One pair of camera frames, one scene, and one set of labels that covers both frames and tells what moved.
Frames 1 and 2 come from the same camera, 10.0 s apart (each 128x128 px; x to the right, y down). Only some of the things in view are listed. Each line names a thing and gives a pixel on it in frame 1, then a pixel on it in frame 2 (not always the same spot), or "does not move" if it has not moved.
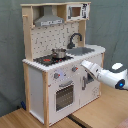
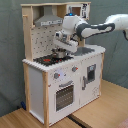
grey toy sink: x=79 y=51 does not move
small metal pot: x=58 y=52 does not move
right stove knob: x=74 y=68 does not move
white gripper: x=92 y=67 to x=66 y=40
